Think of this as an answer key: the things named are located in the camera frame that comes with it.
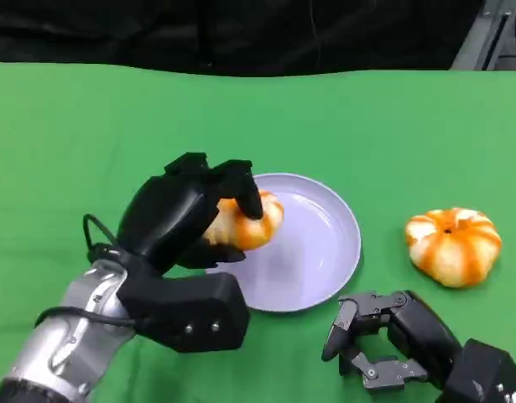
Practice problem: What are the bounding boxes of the black backdrop cloth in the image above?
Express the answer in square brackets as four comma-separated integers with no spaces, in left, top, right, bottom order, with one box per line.
[0,0,485,77]

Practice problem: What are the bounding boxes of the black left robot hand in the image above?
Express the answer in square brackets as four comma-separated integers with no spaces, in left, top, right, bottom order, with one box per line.
[117,151,265,274]

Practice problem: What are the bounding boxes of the lilac plate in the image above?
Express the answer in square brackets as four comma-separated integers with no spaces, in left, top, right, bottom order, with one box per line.
[205,172,362,314]

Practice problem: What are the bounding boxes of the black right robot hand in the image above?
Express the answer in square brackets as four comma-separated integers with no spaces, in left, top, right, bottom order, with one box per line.
[321,289,464,394]

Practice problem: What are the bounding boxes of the grey aluminium frame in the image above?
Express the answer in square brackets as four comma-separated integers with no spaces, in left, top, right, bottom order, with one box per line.
[450,0,516,71]

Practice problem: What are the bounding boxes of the green table cloth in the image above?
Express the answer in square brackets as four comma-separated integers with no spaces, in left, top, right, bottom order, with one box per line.
[0,62,516,403]

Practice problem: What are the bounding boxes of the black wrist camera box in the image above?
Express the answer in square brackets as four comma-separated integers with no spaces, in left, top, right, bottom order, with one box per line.
[117,271,251,353]
[440,338,516,403]

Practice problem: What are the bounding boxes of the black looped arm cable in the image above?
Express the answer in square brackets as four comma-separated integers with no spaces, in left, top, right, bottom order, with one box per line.
[81,212,120,264]

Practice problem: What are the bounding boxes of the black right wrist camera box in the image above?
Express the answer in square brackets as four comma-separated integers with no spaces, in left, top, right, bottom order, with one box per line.
[440,338,516,403]

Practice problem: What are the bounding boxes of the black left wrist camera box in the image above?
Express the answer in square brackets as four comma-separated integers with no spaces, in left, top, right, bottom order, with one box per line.
[117,271,251,353]

